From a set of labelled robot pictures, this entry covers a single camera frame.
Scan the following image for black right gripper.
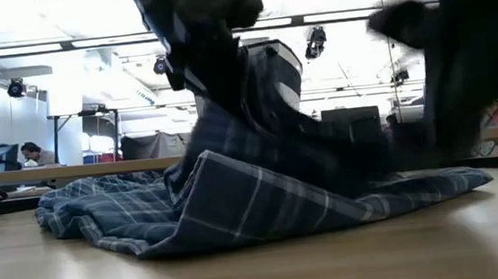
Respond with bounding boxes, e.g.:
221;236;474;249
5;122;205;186
366;0;498;170

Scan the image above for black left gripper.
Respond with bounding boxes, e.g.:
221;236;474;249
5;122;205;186
123;0;250;123

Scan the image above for navy white striped laundry bin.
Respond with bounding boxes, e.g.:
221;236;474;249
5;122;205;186
243;35;309;119

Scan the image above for blue plaid pajama pants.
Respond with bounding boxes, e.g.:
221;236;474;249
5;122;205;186
22;23;498;270

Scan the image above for black ceiling spotlight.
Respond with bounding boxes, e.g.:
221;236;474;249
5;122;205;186
5;76;29;100
388;67;412;86
302;25;330;62
151;54;171;77

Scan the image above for grey covered furniture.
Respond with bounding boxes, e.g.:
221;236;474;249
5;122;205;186
119;129;188;162

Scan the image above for black equipment case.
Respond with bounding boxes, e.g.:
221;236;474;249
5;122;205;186
320;104;384;148

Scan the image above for black-legged background table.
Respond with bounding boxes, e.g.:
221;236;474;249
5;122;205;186
46;105;124;168

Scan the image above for person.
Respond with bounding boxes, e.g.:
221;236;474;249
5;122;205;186
19;139;57;168

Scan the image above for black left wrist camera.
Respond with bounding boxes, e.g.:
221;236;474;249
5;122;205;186
225;0;267;30

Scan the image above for thin hanging cord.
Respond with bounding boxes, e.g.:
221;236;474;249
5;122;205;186
376;0;405;124

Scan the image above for black ceiling light rail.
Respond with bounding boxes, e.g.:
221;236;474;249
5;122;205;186
0;0;443;58

